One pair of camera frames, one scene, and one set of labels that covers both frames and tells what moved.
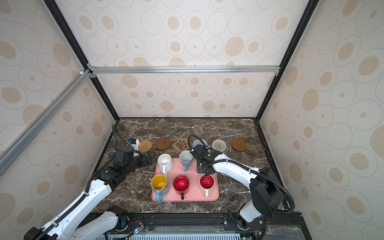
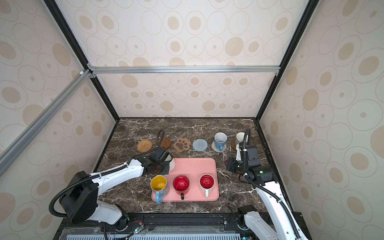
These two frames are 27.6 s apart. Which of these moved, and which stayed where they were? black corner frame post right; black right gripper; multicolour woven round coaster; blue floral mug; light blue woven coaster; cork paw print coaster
Moved: black right gripper; blue floral mug
Stayed: multicolour woven round coaster; black corner frame post right; cork paw print coaster; light blue woven coaster
